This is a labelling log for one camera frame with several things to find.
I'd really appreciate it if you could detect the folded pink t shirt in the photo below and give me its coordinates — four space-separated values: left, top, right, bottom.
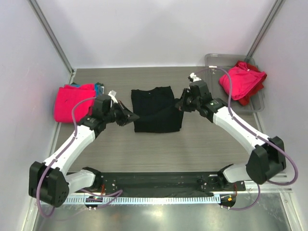
53 83 96 123

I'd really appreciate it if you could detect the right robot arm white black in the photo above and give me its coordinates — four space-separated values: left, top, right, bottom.
176 80 286 190

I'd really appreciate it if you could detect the black t shirt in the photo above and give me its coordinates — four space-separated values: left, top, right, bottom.
131 86 183 133

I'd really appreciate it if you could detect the folded green t shirt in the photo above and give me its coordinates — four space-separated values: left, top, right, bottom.
69 82 104 89

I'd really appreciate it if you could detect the pink t shirt in bin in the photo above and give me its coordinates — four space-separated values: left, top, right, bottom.
218 64 267 101

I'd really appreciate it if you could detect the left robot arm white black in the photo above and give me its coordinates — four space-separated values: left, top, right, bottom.
28 93 139 207

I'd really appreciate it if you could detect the aluminium frame post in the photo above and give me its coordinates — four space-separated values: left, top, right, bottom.
246 0 286 57
28 0 74 75

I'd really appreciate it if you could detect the slotted cable duct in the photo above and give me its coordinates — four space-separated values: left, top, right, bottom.
64 194 220 205

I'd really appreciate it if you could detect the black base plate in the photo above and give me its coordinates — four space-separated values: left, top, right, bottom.
82 171 246 197

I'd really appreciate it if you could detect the left aluminium frame post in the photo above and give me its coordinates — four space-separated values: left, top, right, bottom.
28 0 74 75

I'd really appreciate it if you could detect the red t shirt in bin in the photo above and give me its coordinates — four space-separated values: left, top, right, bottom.
234 60 268 106

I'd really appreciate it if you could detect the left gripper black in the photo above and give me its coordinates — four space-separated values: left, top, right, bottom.
103 100 139 127

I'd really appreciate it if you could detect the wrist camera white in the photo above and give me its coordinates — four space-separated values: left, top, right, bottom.
188 73 202 83
108 90 118 103

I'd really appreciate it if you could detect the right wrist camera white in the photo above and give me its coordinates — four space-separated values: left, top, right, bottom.
188 73 202 83

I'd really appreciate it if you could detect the aluminium rail front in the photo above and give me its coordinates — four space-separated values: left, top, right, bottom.
244 173 293 193

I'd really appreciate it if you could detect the folded white t shirt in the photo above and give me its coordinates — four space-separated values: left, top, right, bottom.
100 86 104 95

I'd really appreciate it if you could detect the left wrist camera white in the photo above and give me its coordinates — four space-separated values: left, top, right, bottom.
108 90 118 103

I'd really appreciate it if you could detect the right aluminium frame post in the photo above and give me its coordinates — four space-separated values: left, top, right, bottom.
246 0 286 57

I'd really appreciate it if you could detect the clear plastic bin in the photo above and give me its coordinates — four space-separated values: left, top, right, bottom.
205 53 264 114

